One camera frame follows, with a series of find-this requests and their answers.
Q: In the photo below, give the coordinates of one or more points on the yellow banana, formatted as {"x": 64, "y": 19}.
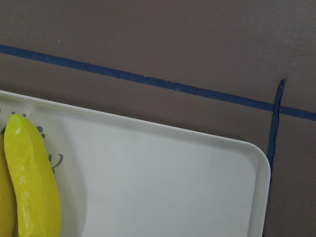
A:
{"x": 37, "y": 196}
{"x": 7, "y": 198}

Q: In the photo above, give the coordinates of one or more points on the white rectangular bear plate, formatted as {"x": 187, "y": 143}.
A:
{"x": 123, "y": 177}

